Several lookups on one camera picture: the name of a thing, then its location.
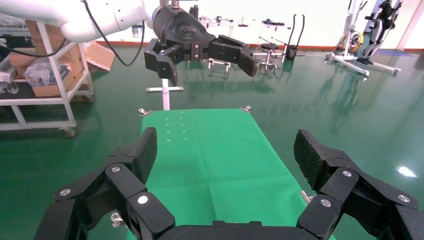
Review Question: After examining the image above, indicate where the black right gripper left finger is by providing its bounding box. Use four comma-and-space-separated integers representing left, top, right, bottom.
33, 126, 176, 240

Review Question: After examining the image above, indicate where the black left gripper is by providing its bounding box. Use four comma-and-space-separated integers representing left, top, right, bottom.
143, 4, 260, 87

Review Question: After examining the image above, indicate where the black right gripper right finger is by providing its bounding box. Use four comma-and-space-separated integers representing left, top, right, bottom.
293, 129, 424, 240

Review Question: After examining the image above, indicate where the flattened brown cardboard sheet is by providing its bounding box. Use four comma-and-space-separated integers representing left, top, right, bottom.
82, 41, 116, 73

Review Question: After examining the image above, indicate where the brown cardboard storage box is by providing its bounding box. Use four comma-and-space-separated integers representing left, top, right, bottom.
62, 43, 86, 79
25, 19, 67, 56
7, 47, 39, 77
31, 67, 76, 98

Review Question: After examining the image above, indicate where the white long work table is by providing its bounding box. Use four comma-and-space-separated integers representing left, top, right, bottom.
198, 14, 292, 46

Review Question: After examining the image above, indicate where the white T-shaped table foot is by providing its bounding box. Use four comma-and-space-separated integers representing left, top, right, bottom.
146, 78, 184, 112

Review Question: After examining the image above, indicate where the black round stool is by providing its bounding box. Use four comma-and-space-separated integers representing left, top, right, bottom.
259, 43, 280, 75

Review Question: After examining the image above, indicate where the large green table cloth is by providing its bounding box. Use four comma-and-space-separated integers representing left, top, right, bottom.
125, 108, 335, 240

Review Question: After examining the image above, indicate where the white metal shelf cart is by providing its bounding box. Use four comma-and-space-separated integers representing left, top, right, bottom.
0, 21, 95, 139

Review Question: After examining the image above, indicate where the white stand with yellow wheel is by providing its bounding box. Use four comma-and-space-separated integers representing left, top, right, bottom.
325, 0, 403, 78

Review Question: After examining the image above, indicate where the clear plastic bag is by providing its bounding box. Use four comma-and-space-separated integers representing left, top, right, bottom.
23, 60, 64, 88

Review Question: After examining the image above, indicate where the clear plastic container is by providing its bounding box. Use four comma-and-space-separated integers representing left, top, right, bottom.
0, 57, 20, 95

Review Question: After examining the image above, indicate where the black and white exoskeleton rig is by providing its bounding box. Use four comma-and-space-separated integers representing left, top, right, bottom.
355, 0, 404, 66

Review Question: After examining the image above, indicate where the white metal stool frame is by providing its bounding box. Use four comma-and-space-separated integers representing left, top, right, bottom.
207, 57, 232, 72

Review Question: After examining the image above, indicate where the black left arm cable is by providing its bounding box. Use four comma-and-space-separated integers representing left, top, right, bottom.
81, 0, 147, 67

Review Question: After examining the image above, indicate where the black box with looped hoses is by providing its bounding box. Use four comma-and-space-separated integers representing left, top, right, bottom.
285, 13, 307, 62

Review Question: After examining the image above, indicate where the thin black loose cable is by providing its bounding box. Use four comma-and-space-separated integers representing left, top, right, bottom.
0, 38, 69, 60

